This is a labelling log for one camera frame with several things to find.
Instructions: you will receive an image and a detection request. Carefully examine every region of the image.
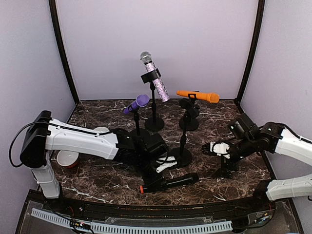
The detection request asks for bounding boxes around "black microphone orange cap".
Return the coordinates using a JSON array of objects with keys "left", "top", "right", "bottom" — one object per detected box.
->
[{"left": 140, "top": 173, "right": 199, "bottom": 194}]

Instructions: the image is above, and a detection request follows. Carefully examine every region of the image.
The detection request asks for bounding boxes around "small black stand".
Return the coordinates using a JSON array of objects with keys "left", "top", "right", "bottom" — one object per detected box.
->
[
  {"left": 170, "top": 97, "right": 199, "bottom": 169},
  {"left": 177, "top": 90, "right": 200, "bottom": 131}
]

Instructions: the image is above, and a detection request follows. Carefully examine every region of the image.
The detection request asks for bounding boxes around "tall stand large clip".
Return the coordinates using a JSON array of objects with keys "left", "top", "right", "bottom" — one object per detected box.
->
[{"left": 141, "top": 68, "right": 165, "bottom": 132}]

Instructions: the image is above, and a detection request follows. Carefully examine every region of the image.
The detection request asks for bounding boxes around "black stand ring clip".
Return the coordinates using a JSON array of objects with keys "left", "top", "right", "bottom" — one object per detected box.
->
[{"left": 128, "top": 105, "right": 150, "bottom": 138}]

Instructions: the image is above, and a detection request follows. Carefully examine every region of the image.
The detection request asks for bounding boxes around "orange toy microphone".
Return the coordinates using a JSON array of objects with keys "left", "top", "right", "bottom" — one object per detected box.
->
[{"left": 176, "top": 90, "right": 220, "bottom": 103}]

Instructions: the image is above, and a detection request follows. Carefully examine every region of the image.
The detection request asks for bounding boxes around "purple toy microphone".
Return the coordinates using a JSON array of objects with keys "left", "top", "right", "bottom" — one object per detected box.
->
[{"left": 123, "top": 94, "right": 150, "bottom": 115}]

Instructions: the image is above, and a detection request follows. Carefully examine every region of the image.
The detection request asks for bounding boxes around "glitter microphone silver head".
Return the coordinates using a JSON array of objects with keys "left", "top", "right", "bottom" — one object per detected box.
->
[{"left": 140, "top": 52, "right": 170, "bottom": 102}]

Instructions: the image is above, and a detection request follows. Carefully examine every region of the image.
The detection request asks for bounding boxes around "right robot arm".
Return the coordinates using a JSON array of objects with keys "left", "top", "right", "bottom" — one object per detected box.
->
[{"left": 208, "top": 113, "right": 312, "bottom": 203}]

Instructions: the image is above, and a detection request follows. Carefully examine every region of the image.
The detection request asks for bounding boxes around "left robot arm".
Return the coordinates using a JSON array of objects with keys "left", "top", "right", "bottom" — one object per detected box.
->
[{"left": 11, "top": 110, "right": 167, "bottom": 210}]

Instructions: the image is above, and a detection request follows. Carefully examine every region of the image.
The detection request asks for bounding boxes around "white bowl black rim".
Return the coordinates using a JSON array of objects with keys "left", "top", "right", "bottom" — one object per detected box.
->
[{"left": 94, "top": 127, "right": 109, "bottom": 132}]

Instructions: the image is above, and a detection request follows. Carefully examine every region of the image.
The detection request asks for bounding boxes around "white cup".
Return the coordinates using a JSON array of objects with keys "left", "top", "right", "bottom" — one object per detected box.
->
[{"left": 57, "top": 150, "right": 79, "bottom": 168}]

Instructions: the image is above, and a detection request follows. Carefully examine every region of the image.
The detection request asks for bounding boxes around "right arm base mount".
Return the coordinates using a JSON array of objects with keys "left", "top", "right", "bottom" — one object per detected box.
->
[{"left": 251, "top": 180, "right": 272, "bottom": 211}]

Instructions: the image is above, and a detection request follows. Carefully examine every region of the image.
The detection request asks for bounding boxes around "black table front rail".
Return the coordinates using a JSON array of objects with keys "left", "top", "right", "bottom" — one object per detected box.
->
[{"left": 26, "top": 187, "right": 291, "bottom": 221}]

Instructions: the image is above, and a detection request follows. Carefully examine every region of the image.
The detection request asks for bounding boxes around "white cable duct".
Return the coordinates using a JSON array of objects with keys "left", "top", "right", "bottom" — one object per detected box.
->
[{"left": 31, "top": 208, "right": 233, "bottom": 234}]

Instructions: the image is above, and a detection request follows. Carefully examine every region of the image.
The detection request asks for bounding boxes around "right black corner post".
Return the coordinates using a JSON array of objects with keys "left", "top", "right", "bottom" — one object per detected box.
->
[{"left": 234, "top": 0, "right": 266, "bottom": 106}]

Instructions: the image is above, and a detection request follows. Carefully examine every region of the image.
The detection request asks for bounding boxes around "black corner post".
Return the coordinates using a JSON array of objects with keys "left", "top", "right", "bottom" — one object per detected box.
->
[
  {"left": 48, "top": 0, "right": 80, "bottom": 105},
  {"left": 234, "top": 0, "right": 266, "bottom": 106}
]

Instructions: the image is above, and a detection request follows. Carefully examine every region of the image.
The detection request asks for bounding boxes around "left black corner post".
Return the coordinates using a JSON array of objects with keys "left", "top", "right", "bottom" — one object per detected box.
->
[{"left": 48, "top": 0, "right": 80, "bottom": 105}]

